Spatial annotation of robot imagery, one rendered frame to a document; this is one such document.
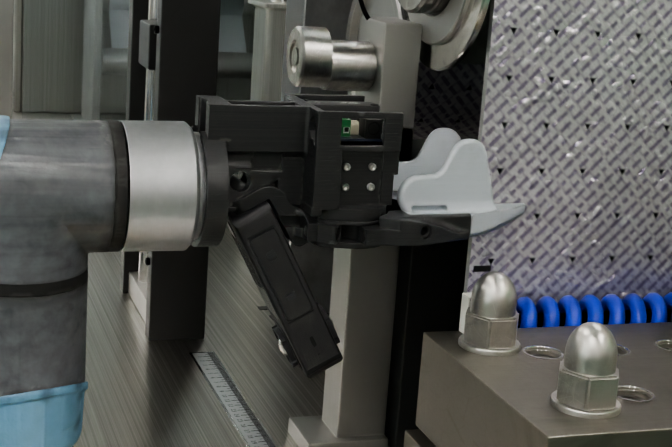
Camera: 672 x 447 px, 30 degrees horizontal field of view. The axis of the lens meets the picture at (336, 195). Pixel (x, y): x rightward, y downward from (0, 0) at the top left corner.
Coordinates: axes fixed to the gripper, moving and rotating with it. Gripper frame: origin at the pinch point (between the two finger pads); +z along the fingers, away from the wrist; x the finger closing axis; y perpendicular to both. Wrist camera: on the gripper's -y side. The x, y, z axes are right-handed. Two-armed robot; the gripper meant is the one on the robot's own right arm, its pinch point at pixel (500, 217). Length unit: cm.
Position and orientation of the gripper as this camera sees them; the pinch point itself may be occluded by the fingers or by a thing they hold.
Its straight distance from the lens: 80.6
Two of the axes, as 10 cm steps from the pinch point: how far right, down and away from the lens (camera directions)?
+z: 9.5, 0.0, 3.2
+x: -3.2, -2.2, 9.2
